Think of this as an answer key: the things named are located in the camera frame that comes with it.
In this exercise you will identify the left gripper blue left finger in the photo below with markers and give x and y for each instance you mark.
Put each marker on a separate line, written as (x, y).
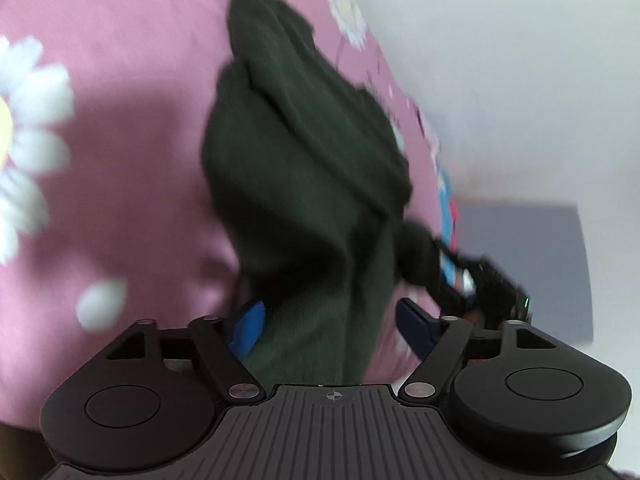
(246, 328)

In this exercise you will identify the pink floral bed sheet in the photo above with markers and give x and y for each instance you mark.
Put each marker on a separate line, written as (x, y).
(105, 213)

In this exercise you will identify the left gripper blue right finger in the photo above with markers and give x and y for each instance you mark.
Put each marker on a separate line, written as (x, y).
(417, 327)

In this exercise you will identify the dark green knit garment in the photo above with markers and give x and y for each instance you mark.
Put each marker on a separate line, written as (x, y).
(310, 185)

